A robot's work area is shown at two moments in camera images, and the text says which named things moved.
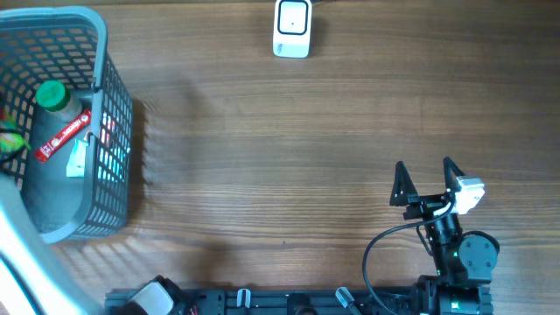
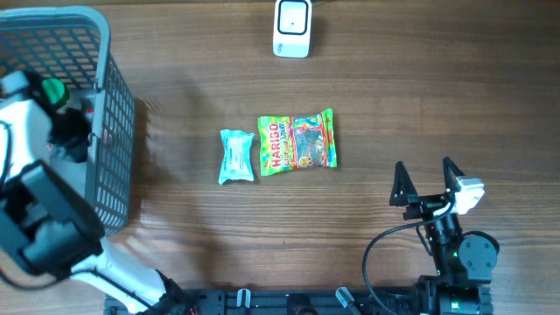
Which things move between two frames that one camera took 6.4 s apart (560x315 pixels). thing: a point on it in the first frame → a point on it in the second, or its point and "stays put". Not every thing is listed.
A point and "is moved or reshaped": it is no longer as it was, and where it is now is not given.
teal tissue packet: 75,167 → 237,160
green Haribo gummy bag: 10,142 is moved or reshaped
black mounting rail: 283,301 stays put
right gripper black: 423,204 stays put
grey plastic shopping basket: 41,45 stays put
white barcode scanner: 292,29 stays put
